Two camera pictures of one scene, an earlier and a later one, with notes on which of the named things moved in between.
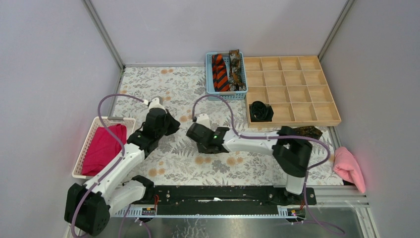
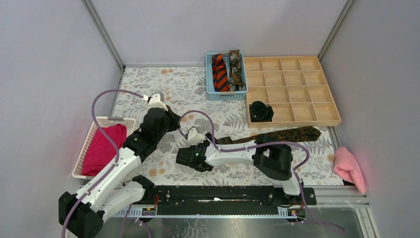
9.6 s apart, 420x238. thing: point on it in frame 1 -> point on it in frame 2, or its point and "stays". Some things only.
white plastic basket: x=130 y=123 stays
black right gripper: x=201 y=149 -> x=194 y=147
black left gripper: x=167 y=123 stays
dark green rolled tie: x=260 y=111 stays
